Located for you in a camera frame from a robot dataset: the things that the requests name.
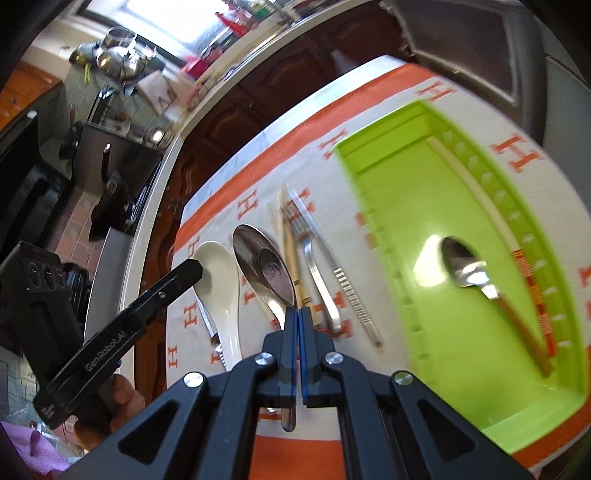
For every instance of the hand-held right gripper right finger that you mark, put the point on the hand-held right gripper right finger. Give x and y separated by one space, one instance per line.
305 341

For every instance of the stainless steel appliance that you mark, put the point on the stainless steel appliance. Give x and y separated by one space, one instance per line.
115 147

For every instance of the stainless steel panel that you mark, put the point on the stainless steel panel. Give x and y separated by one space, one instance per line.
111 286

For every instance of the orange and white printed tablecloth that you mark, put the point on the orange and white printed tablecloth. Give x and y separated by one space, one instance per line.
323 184

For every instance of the metal fork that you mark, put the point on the metal fork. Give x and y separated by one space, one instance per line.
314 263

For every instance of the steel bowl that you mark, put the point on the steel bowl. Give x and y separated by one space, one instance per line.
115 62

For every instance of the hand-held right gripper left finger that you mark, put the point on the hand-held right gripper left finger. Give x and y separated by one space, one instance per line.
291 341

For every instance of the pink cloth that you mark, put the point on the pink cloth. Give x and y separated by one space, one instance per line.
32 452

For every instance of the black oven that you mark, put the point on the black oven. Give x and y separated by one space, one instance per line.
27 194

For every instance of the open paper booklet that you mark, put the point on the open paper booklet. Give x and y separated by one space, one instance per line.
157 92

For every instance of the white ceramic spoon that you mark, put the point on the white ceramic spoon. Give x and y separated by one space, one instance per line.
214 267

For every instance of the green plastic tray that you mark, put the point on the green plastic tray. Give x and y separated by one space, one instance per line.
392 207

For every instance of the metal tweezers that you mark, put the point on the metal tweezers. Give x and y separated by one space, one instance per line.
351 290

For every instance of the large metal spoon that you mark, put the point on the large metal spoon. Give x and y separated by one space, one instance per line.
263 263

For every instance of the white chopstick with patterned end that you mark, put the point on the white chopstick with patterned end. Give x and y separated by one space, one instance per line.
480 194

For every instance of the grey appliance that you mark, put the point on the grey appliance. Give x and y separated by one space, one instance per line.
485 46

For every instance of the steel pot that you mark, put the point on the steel pot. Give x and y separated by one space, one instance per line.
119 37

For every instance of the person's left hand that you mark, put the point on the person's left hand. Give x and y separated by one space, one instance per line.
128 399

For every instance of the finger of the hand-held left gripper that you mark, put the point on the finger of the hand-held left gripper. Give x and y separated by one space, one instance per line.
171 286

